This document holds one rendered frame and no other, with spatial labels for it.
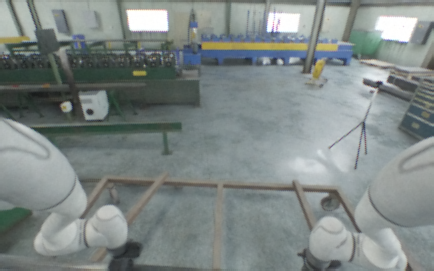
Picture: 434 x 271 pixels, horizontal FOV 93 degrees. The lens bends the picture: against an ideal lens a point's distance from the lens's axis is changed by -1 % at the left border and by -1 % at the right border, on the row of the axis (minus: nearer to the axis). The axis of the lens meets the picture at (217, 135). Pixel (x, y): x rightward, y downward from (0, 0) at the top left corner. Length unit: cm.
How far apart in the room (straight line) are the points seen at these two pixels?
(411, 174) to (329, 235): 51
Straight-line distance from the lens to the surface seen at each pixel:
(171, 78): 480
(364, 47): 1361
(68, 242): 92
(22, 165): 40
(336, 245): 89
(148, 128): 323
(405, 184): 41
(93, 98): 458
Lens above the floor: 190
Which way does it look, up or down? 30 degrees down
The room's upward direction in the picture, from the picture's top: 1 degrees clockwise
